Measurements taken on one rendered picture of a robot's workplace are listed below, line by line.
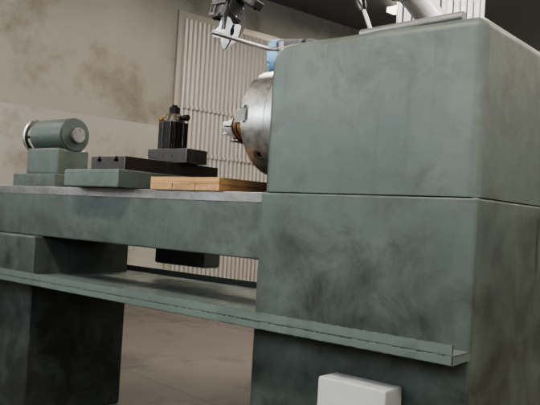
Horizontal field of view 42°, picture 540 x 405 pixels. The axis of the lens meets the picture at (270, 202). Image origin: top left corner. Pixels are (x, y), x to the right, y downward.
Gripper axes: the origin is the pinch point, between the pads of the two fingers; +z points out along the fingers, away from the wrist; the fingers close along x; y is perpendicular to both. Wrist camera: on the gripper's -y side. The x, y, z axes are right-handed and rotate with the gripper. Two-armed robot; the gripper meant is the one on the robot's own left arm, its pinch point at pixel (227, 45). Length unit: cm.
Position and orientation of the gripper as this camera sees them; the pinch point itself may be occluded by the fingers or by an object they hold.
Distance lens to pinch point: 208.1
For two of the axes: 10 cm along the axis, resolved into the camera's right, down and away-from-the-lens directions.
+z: -2.0, 9.6, -2.0
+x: -6.1, -2.8, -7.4
